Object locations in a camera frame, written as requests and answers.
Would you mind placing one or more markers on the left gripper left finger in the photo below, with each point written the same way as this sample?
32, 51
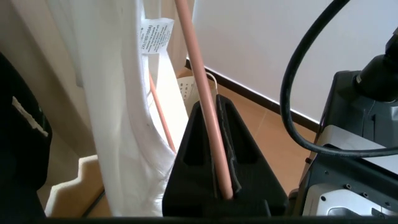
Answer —
192, 186

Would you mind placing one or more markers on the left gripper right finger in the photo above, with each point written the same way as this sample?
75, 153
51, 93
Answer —
258, 183

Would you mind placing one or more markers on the pink clothes hanger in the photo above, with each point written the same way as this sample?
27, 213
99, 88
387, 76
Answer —
205, 93

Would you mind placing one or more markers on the white garment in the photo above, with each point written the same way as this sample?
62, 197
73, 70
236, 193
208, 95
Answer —
118, 109

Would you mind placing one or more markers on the black shorts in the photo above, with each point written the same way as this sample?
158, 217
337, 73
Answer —
18, 155

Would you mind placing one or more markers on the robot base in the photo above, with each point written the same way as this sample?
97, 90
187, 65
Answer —
342, 174

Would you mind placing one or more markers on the white laundry basket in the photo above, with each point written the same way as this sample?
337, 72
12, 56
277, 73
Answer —
186, 90

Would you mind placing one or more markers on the beige curtain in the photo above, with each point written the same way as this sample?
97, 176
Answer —
37, 62

